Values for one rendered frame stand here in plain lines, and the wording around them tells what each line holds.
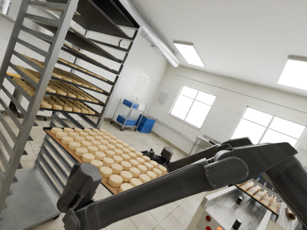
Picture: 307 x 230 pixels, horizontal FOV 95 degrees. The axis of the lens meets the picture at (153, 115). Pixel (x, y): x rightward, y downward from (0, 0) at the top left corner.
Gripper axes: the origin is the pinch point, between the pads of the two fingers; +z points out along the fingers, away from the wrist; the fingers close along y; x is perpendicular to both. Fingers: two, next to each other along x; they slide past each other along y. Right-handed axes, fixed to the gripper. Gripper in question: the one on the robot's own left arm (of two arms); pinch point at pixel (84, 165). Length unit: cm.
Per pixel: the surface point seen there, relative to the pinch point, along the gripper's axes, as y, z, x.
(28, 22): -81, 275, -187
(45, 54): -35, 38, -41
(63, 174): 55, 72, -15
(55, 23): -53, 38, -42
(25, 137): 9.8, 29.2, -33.7
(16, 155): 20.5, 28.9, -34.6
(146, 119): 32, 439, 135
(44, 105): -8.5, 35.0, -32.3
